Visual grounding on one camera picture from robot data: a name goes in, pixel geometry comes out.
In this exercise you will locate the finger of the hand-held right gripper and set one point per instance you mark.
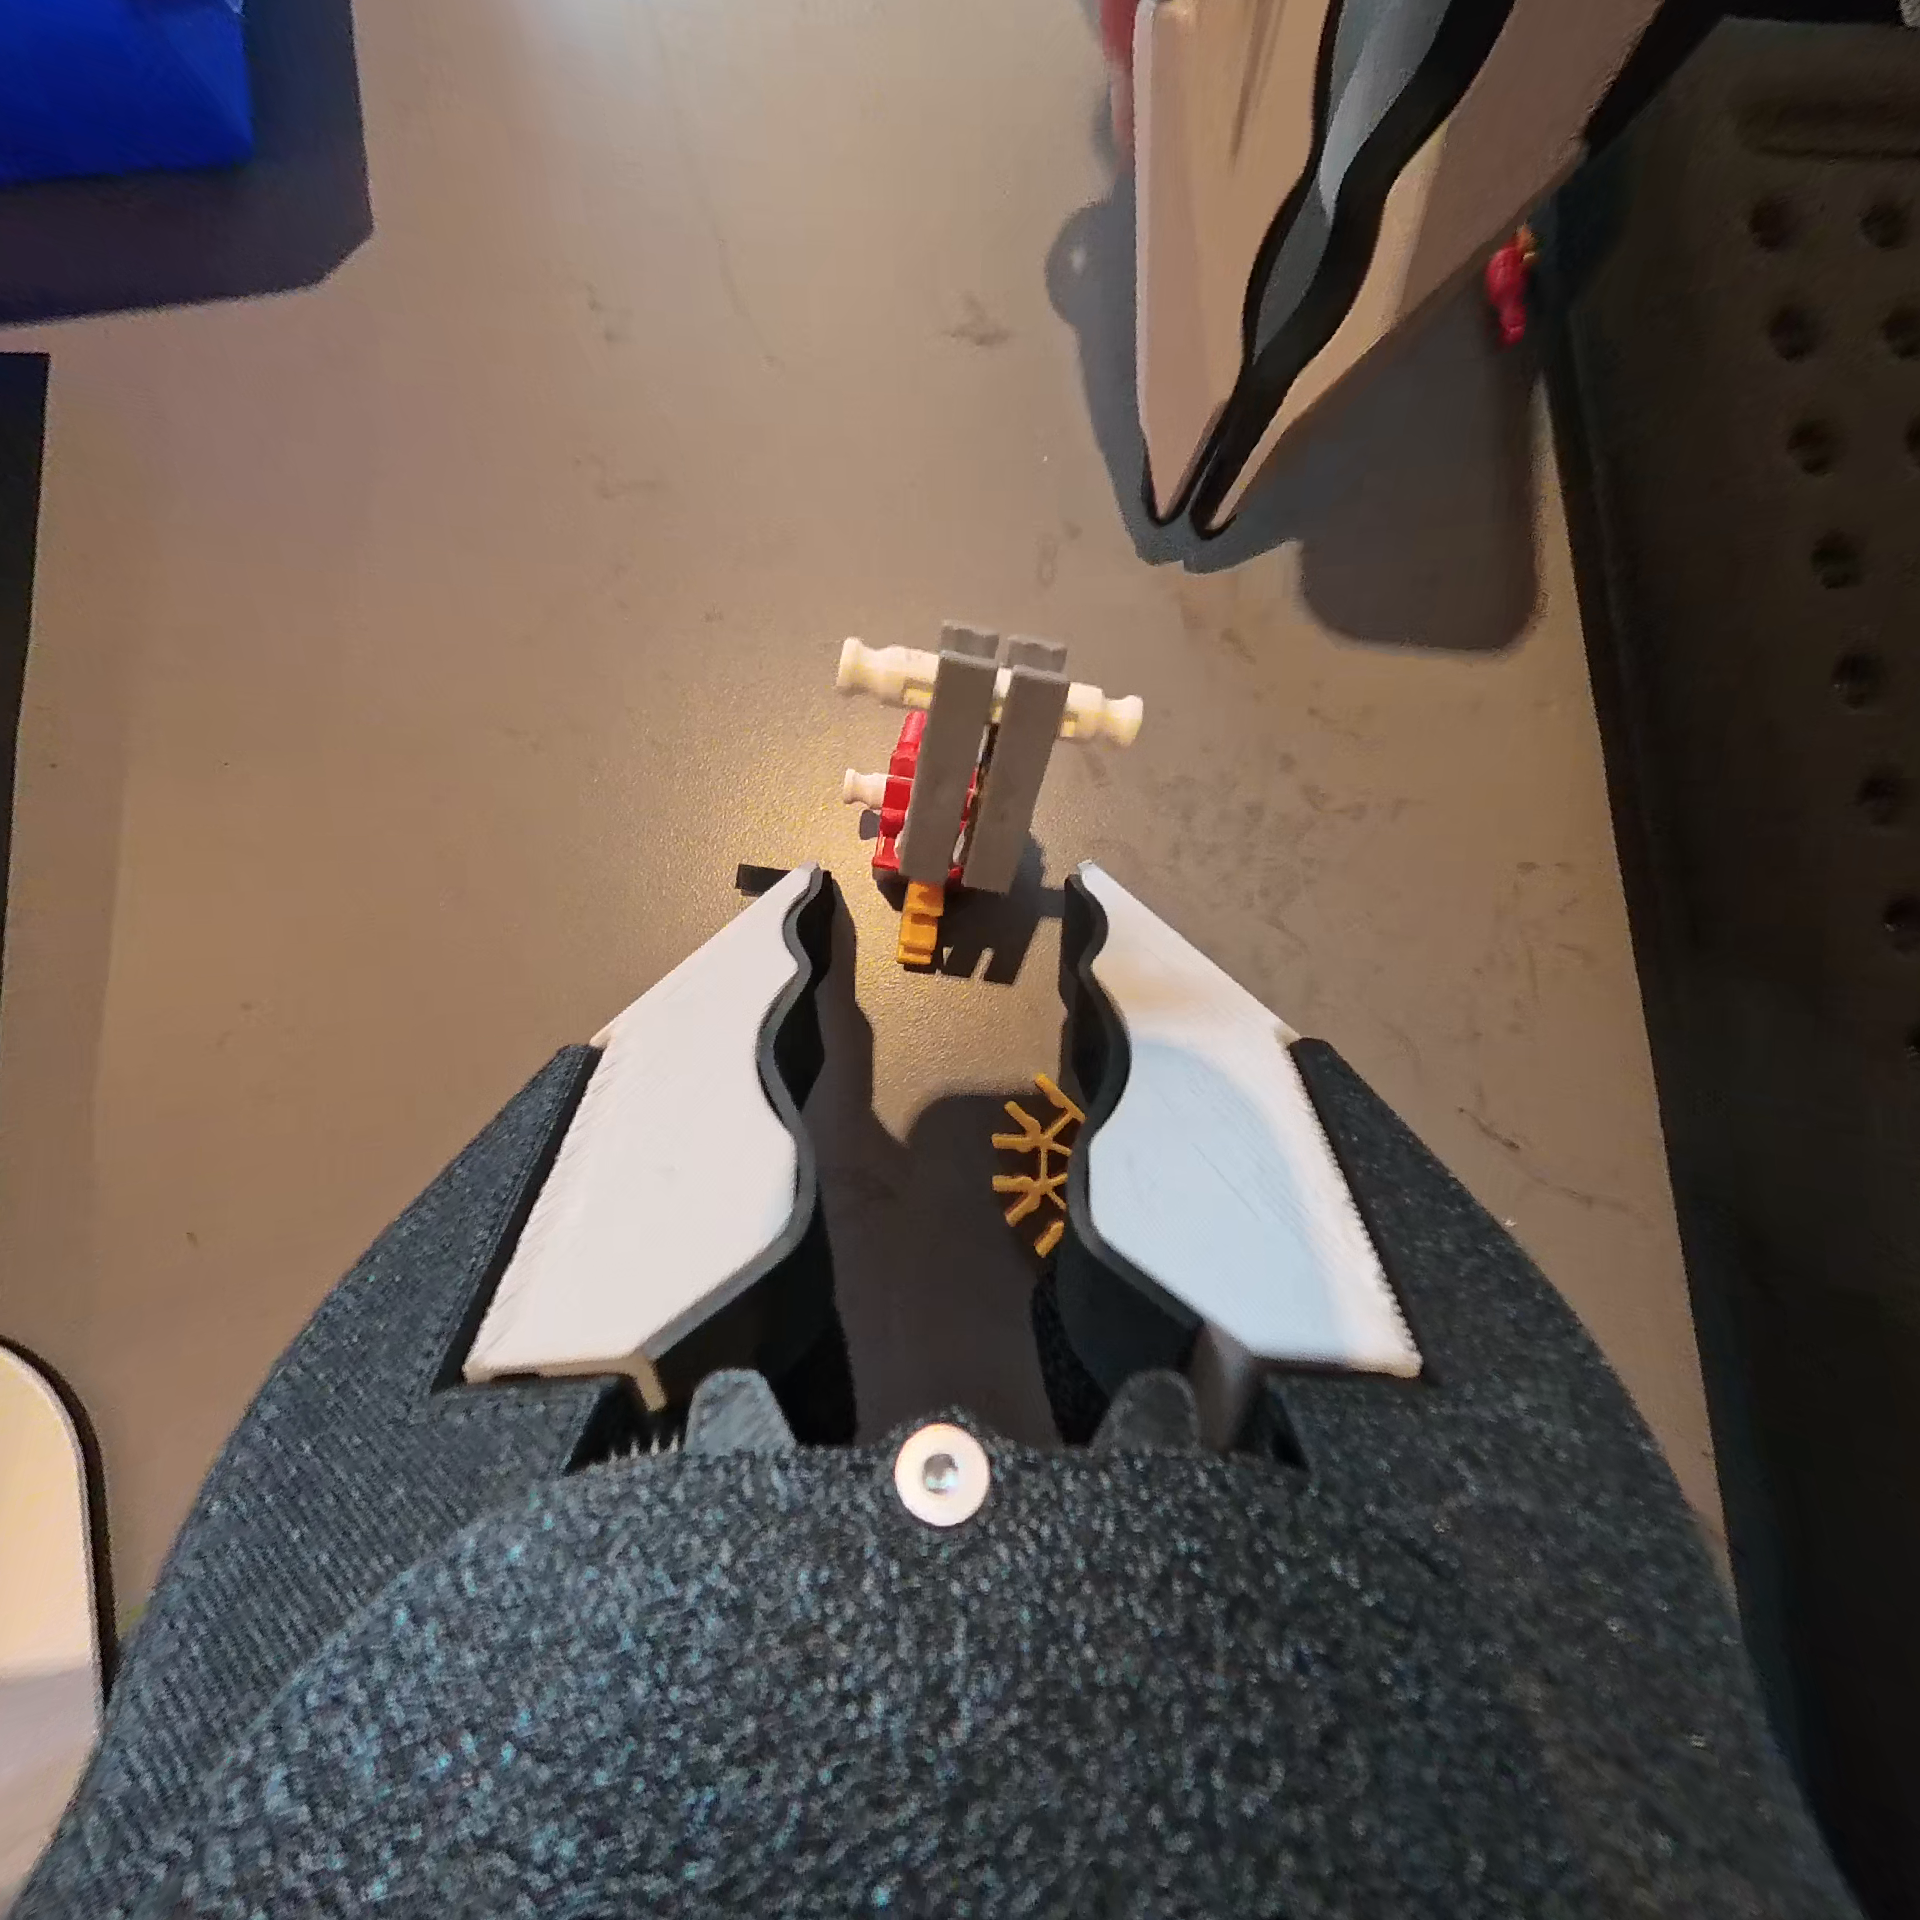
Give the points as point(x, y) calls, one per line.
point(1195, 177)
point(1469, 194)

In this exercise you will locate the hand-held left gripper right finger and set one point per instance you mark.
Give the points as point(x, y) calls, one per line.
point(1247, 1196)

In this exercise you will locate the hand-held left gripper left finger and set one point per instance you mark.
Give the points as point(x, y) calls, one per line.
point(674, 1175)

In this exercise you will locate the small toy building assembly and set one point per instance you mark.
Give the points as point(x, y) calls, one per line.
point(977, 757)

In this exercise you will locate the blue plastic bin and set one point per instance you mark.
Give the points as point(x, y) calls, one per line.
point(104, 72)

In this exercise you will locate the small red connector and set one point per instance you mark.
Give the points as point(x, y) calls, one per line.
point(1504, 295)

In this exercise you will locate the yellow fan connector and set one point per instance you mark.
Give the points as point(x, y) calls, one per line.
point(1036, 1168)

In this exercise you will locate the black perforated pad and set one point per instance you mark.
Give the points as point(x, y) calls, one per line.
point(1794, 895)

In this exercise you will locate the white rounded board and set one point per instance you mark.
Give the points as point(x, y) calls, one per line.
point(31, 1573)

